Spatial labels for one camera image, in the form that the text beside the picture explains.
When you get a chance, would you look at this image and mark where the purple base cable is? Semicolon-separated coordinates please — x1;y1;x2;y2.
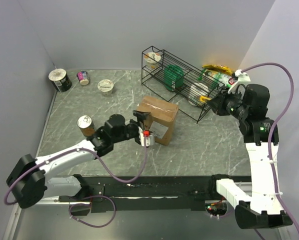
68;194;119;228

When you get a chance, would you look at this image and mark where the brown tin can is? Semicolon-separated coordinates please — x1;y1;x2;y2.
77;115;96;137

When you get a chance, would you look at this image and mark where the yogurt cup in rack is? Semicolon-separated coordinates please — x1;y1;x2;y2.
144;52;162;70

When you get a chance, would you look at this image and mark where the black paper cup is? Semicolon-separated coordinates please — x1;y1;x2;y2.
48;68;72;93

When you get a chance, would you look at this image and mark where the yellow snack bag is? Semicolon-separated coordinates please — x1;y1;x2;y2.
202;64;235;76

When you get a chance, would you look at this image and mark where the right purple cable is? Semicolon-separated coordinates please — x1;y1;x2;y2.
241;62;299;240

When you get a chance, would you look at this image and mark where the green chips bag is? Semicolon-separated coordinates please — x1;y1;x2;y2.
201;68;237;89

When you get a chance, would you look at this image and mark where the purple yogurt cup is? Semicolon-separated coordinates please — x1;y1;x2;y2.
76;71;90;86

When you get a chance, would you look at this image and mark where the black wire rack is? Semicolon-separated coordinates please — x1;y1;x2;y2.
141;46;226;123

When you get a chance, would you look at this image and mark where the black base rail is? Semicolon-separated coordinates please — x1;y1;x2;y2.
43;174;253;214

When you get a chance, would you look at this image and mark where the brown cardboard express box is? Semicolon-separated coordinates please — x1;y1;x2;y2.
137;96;179;146

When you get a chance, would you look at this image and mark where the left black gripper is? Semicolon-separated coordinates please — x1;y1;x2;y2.
112;110;150;144

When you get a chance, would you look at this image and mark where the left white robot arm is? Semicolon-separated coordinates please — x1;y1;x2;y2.
3;110;155;209

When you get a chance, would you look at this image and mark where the circuit board with leds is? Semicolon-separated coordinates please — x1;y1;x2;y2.
205;201;228;216

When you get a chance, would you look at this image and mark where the white yogurt cup on table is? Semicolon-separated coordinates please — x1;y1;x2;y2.
97;79;114;96

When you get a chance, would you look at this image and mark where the white bowl in rack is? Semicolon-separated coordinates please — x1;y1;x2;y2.
188;83;209;107

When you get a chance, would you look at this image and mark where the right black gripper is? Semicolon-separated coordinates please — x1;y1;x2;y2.
207;86;249;121

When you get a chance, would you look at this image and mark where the green plastic cup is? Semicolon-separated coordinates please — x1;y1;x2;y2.
163;64;184;92

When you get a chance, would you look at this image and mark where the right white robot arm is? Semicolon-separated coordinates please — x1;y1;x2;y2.
207;84;293;229

